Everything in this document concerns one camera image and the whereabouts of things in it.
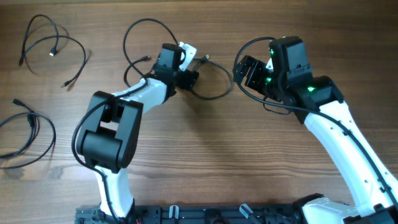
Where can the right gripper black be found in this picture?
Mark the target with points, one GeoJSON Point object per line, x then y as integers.
{"type": "Point", "coordinates": [258, 67]}

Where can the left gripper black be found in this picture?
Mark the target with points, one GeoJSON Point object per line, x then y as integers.
{"type": "Point", "coordinates": [189, 79]}

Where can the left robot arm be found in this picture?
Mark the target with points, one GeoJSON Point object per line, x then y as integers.
{"type": "Point", "coordinates": [107, 135]}

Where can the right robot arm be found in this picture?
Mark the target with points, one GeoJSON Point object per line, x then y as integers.
{"type": "Point", "coordinates": [286, 81]}

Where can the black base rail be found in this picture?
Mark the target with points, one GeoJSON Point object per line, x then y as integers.
{"type": "Point", "coordinates": [272, 213]}

